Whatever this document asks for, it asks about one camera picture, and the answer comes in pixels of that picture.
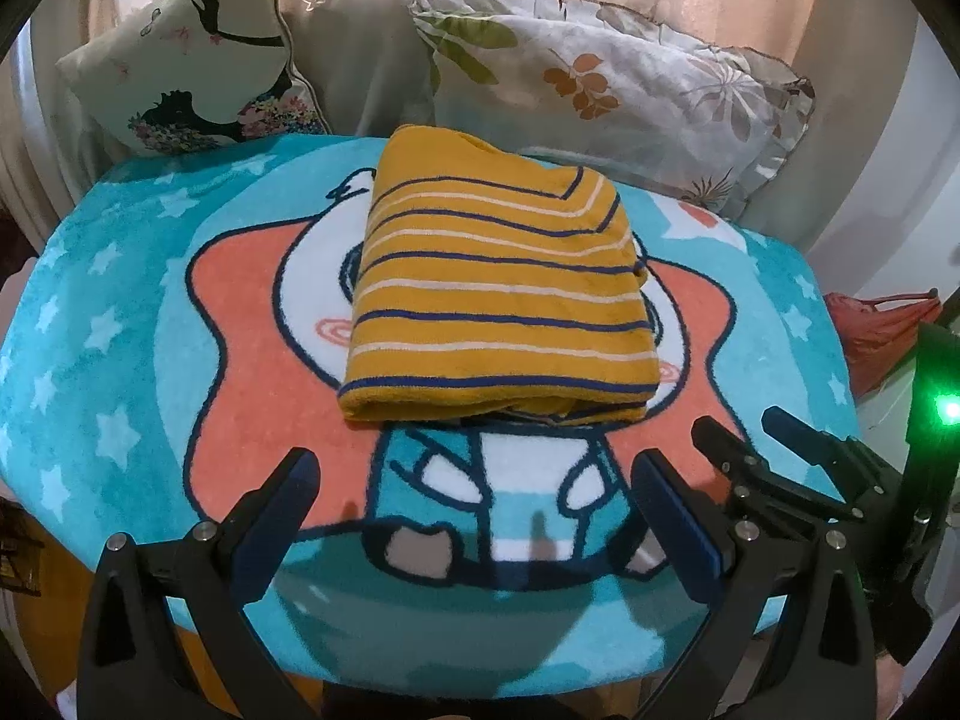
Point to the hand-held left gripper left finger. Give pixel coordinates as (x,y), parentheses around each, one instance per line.
(298,484)

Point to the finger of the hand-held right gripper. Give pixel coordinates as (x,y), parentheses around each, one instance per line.
(832,454)
(739,465)

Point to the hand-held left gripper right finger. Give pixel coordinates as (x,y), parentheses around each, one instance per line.
(675,525)

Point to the yellow striped sweater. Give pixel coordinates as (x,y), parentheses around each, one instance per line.
(487,300)

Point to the red plastic bag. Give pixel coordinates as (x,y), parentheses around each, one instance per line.
(877,337)

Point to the blue star cartoon mat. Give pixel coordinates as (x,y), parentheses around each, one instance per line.
(150,315)

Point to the floral leaf pillow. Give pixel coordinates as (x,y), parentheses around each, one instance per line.
(600,67)

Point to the white pillow with black figure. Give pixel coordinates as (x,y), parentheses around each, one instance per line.
(187,52)

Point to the beige curtain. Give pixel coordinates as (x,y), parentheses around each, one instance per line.
(360,37)

